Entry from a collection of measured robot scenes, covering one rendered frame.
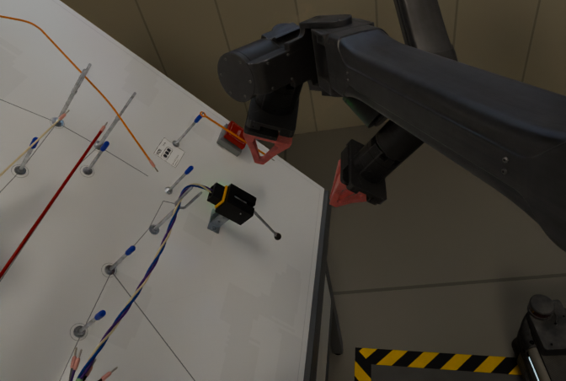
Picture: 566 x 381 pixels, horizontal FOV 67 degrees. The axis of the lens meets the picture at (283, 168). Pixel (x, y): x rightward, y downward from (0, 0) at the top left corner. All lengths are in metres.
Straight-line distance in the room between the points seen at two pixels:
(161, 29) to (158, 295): 1.92
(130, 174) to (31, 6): 0.37
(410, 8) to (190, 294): 0.55
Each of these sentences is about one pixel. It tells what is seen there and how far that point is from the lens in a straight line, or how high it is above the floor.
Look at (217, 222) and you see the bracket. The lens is 0.80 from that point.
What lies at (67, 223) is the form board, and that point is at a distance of 0.70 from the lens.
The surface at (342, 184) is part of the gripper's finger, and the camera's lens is 0.66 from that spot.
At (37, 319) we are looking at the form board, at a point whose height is 1.20.
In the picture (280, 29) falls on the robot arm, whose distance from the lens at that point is 0.54.
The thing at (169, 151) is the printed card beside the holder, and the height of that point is 1.17.
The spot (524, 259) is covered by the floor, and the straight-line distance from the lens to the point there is 2.09.
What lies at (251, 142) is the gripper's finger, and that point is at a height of 1.28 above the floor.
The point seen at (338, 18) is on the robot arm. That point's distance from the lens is 0.49.
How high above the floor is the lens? 1.64
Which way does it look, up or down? 41 degrees down
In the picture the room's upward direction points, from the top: 14 degrees counter-clockwise
